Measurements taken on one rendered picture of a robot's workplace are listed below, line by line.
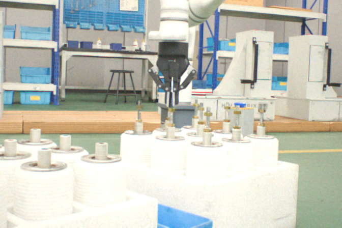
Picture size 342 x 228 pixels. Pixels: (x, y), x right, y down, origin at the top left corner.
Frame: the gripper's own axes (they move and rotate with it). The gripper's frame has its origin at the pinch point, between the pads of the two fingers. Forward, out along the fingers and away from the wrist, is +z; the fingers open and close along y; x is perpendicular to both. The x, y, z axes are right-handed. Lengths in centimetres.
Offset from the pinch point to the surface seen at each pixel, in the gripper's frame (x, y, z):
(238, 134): -3.7, -16.6, 8.2
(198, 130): -9.2, -5.3, 8.6
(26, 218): 48, 10, 17
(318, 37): -288, -50, -42
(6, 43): -361, 301, -39
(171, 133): 1.0, -0.4, 8.4
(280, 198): -9.9, -27.6, 25.1
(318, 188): -69, -41, 35
